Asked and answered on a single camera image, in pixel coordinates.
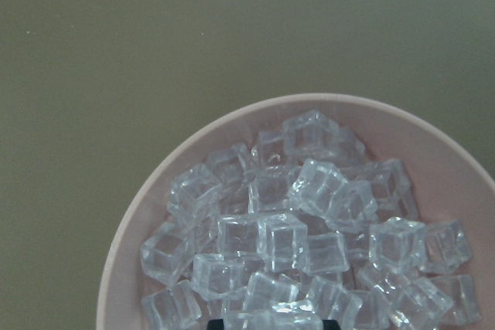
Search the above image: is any ice cubes pile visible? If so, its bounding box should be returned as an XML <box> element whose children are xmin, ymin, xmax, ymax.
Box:
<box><xmin>140</xmin><ymin>110</ymin><xmax>481</xmax><ymax>329</ymax></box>

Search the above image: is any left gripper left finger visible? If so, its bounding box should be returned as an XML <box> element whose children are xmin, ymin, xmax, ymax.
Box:
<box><xmin>207</xmin><ymin>318</ymin><xmax>225</xmax><ymax>330</ymax></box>

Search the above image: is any pink bowl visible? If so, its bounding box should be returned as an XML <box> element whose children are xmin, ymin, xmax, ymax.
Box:
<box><xmin>96</xmin><ymin>93</ymin><xmax>494</xmax><ymax>329</ymax></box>

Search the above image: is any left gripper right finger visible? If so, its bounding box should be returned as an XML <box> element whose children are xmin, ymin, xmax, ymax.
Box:
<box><xmin>322</xmin><ymin>319</ymin><xmax>340</xmax><ymax>330</ymax></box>

